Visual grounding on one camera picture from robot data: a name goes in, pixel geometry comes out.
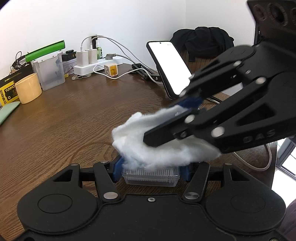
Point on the green spray bottle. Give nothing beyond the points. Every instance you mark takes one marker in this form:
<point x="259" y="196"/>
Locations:
<point x="99" y="50"/>

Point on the white charger left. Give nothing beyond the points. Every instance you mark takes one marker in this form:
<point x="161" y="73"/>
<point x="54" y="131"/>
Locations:
<point x="82" y="58"/>

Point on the black power adapter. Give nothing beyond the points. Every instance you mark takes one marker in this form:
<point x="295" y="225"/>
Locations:
<point x="68" y="55"/>

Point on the black clothing pile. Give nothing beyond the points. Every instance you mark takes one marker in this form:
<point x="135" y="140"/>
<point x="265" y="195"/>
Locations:
<point x="202" y="42"/>

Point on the yellow black battery box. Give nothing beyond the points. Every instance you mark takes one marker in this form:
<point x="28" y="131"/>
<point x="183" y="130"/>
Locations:
<point x="7" y="84"/>

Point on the white charger right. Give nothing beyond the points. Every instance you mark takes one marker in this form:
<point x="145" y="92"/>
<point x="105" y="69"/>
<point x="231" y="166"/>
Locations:
<point x="92" y="56"/>

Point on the smartphone lit screen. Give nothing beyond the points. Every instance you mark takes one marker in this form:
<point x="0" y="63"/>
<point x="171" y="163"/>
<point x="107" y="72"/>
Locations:
<point x="171" y="67"/>

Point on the clear floss pick box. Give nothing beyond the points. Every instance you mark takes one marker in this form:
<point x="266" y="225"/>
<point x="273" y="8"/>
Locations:
<point x="167" y="177"/>

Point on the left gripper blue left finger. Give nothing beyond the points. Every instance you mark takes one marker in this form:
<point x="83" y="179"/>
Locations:
<point x="106" y="175"/>

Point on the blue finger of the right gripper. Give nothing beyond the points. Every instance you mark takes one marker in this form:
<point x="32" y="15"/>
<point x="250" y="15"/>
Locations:
<point x="185" y="103"/>
<point x="175" y="128"/>

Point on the white charger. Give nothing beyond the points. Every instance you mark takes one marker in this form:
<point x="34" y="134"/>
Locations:
<point x="92" y="56"/>
<point x="82" y="58"/>

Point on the white power strip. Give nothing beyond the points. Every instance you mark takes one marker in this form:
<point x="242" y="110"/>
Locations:
<point x="84" y="70"/>

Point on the green folded cloth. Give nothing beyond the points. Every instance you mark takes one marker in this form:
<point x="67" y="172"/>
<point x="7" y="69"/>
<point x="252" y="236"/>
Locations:
<point x="7" y="110"/>

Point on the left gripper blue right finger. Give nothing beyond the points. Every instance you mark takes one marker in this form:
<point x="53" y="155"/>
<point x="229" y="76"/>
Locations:
<point x="196" y="175"/>

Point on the clear container green lid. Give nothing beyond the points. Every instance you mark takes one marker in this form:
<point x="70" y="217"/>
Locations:
<point x="47" y="64"/>

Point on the white cotton wad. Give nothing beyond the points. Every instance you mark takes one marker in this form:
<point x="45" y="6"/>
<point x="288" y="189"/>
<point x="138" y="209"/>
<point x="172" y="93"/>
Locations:
<point x="127" y="139"/>

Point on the yellow white plug cube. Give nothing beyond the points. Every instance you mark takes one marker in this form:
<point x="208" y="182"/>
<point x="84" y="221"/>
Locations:
<point x="111" y="69"/>

